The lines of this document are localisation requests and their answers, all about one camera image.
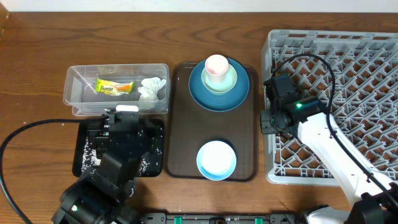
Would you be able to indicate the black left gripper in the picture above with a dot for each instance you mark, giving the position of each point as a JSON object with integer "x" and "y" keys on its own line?
{"x": 101, "y": 142}

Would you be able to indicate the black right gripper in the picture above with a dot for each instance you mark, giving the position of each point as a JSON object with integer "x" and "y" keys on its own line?
{"x": 267, "y": 126}

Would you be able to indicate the light blue bowl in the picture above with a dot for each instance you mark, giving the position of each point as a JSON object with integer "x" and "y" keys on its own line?
{"x": 216, "y": 160}

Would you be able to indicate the yellow green snack wrapper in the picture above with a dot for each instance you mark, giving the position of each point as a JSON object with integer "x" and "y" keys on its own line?
{"x": 113, "y": 88}

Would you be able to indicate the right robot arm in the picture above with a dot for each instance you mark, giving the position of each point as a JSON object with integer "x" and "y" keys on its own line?
{"x": 371, "y": 194}

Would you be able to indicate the spilled white rice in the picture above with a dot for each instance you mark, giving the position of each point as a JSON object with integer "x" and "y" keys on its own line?
{"x": 88, "y": 158}

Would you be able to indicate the black tray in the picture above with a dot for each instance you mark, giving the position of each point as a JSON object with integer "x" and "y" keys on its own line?
{"x": 155, "y": 146}

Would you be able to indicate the grey dishwasher rack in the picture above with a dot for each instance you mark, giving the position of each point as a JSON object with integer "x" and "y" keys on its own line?
{"x": 354, "y": 71}

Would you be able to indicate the dark blue plate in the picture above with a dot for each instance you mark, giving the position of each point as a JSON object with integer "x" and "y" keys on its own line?
{"x": 224, "y": 102}

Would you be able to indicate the pink cup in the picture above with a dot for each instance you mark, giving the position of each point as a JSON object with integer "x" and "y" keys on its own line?
{"x": 216, "y": 67}

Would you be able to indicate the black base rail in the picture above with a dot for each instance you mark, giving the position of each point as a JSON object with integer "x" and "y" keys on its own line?
{"x": 272, "y": 218}

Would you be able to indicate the clear plastic bin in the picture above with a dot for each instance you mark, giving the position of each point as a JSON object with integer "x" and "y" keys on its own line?
{"x": 79, "y": 91}

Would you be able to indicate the brown serving tray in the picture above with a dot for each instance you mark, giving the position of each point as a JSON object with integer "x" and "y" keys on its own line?
{"x": 191, "y": 126}

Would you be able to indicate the mint green bowl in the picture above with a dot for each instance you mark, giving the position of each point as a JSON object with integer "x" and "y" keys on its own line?
{"x": 220, "y": 88}

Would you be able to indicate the white tissue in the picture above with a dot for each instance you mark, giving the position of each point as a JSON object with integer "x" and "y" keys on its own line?
{"x": 150, "y": 88}

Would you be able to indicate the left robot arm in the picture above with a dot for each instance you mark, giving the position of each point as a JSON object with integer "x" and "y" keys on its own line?
{"x": 99, "y": 194}

